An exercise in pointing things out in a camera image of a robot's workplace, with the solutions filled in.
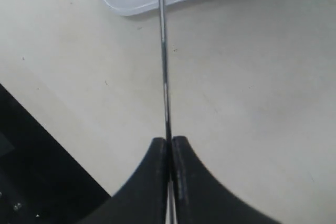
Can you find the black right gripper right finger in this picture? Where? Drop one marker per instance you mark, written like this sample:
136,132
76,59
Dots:
200,197

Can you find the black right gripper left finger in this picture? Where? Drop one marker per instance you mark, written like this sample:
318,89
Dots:
143,198

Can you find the thin metal needle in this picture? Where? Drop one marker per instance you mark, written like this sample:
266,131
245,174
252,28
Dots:
167,111

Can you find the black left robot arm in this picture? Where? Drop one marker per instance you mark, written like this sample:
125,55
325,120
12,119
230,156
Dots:
42,183

